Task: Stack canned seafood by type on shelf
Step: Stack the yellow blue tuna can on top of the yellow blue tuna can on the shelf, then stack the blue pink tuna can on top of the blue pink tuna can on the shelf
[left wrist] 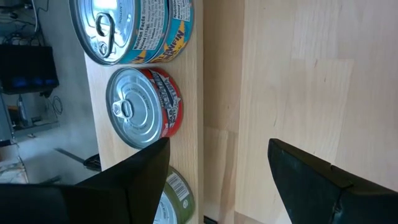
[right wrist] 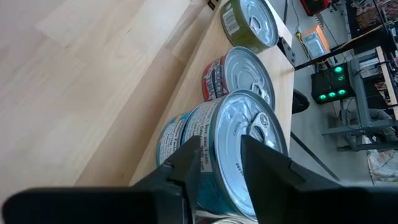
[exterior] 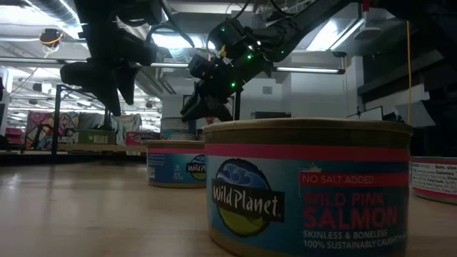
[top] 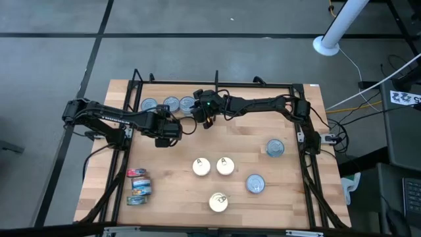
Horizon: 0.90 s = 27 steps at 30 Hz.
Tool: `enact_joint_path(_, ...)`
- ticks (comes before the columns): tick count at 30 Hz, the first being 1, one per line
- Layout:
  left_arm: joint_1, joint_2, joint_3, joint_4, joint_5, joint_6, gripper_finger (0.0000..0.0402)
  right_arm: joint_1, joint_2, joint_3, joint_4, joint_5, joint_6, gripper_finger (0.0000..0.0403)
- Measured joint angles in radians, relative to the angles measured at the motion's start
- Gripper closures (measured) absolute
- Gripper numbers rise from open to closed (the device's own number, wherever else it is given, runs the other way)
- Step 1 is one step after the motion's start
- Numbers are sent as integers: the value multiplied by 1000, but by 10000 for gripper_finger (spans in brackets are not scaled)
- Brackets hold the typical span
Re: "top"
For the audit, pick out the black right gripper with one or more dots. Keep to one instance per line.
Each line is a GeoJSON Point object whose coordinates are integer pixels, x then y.
{"type": "Point", "coordinates": [213, 102]}

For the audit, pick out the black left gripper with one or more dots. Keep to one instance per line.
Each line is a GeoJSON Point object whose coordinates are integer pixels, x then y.
{"type": "Point", "coordinates": [162, 126]}

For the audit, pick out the teal tuna can silver lid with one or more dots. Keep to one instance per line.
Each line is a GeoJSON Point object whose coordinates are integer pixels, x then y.
{"type": "Point", "coordinates": [186, 103]}
{"type": "Point", "coordinates": [275, 148]}
{"type": "Point", "coordinates": [171, 103]}

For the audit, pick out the yellow-print tuna can silver lid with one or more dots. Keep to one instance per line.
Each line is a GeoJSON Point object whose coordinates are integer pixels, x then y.
{"type": "Point", "coordinates": [148, 105]}

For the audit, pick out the pink salmon can gold lid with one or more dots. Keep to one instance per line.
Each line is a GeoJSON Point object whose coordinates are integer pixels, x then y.
{"type": "Point", "coordinates": [218, 201]}
{"type": "Point", "coordinates": [201, 166]}
{"type": "Point", "coordinates": [225, 166]}

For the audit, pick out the blue white rectangular fish tin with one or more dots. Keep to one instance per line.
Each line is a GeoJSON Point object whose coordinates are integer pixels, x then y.
{"type": "Point", "coordinates": [142, 190]}

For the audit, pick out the green rectangular fish tin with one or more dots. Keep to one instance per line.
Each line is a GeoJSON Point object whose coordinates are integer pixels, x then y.
{"type": "Point", "coordinates": [136, 200]}

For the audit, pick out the red can silver lid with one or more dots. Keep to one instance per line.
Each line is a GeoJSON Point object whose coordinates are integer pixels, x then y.
{"type": "Point", "coordinates": [255, 183]}

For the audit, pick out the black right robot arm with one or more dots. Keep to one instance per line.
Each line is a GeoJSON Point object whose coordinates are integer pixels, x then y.
{"type": "Point", "coordinates": [260, 103]}

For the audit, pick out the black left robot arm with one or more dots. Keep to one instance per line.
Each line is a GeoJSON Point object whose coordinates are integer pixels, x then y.
{"type": "Point", "coordinates": [108, 116]}

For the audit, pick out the white pole round base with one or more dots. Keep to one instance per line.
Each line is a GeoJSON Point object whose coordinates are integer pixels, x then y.
{"type": "Point", "coordinates": [320, 49]}

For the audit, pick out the grey floor object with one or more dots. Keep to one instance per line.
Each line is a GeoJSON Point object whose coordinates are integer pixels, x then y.
{"type": "Point", "coordinates": [10, 147]}

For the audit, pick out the white green bag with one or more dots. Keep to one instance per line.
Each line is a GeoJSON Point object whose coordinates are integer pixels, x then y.
{"type": "Point", "coordinates": [348, 186]}

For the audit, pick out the black power strip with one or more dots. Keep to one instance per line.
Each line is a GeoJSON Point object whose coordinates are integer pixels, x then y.
{"type": "Point", "coordinates": [368, 85]}

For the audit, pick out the white label black pattern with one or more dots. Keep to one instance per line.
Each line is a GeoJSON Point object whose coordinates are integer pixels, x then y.
{"type": "Point", "coordinates": [399, 97]}

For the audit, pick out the dark grey cabinet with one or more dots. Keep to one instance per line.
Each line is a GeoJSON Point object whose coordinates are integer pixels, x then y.
{"type": "Point", "coordinates": [404, 138]}

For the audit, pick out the dark keyboard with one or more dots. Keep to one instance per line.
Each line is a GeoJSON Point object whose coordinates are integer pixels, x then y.
{"type": "Point", "coordinates": [412, 197]}

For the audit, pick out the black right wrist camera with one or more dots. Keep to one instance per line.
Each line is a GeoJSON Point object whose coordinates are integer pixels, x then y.
{"type": "Point", "coordinates": [208, 125]}

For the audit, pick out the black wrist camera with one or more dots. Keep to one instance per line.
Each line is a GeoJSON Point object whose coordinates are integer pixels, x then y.
{"type": "Point", "coordinates": [162, 142]}
{"type": "Point", "coordinates": [208, 125]}

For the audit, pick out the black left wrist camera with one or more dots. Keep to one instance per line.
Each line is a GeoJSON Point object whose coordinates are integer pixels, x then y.
{"type": "Point", "coordinates": [162, 142]}

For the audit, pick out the silver metal bracket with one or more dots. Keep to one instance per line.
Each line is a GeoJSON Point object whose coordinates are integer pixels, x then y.
{"type": "Point", "coordinates": [304, 233]}
{"type": "Point", "coordinates": [115, 232]}

